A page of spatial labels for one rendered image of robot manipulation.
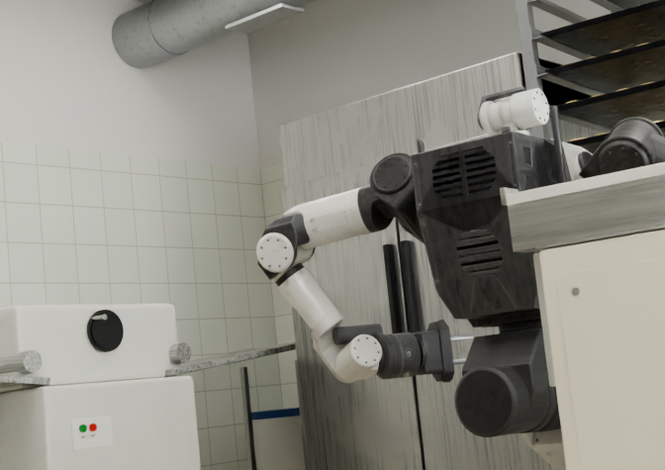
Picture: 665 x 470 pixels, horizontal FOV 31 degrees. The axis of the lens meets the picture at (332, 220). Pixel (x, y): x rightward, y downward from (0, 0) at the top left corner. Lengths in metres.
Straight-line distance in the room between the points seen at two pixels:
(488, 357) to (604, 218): 0.85
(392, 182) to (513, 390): 0.48
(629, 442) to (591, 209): 0.23
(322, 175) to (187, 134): 1.38
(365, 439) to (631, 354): 4.37
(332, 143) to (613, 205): 4.54
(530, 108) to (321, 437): 3.71
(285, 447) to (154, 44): 2.24
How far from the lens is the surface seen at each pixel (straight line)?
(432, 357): 2.40
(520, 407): 1.93
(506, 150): 1.96
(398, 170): 2.19
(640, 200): 1.18
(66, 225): 6.24
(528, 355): 1.97
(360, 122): 5.59
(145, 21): 6.49
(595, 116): 2.96
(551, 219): 1.22
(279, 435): 6.37
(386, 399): 5.41
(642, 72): 2.99
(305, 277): 2.34
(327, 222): 2.28
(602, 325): 1.18
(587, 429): 1.20
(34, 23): 6.42
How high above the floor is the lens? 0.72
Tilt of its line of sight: 8 degrees up
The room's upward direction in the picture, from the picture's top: 6 degrees counter-clockwise
